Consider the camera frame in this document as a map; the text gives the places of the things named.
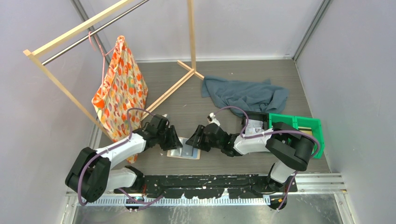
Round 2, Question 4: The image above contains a green plastic bin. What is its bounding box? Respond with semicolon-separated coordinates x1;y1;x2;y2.
269;113;325;159

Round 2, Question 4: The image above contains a wooden clothes rack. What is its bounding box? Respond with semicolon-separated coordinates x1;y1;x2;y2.
8;0;190;139

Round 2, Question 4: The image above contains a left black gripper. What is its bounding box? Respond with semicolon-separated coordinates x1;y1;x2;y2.
156;125;182;151

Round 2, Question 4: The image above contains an orange floral fabric bag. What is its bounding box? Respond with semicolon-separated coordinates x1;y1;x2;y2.
91;35;149;164

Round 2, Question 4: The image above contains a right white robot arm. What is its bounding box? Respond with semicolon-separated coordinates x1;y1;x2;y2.
186;122;320;192

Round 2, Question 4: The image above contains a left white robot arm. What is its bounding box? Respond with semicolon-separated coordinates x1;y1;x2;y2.
65;115;183;203

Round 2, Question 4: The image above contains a black tray with cards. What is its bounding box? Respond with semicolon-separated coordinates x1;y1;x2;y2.
241;111;269;134

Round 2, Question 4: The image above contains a metal hanging rod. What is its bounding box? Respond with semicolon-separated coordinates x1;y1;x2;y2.
42;0;149;65

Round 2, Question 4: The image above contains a blue grey cloth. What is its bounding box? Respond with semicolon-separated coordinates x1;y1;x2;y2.
201;76;290;117

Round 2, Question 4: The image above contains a beige leather card holder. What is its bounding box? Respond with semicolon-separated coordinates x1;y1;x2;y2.
167;137;201;160

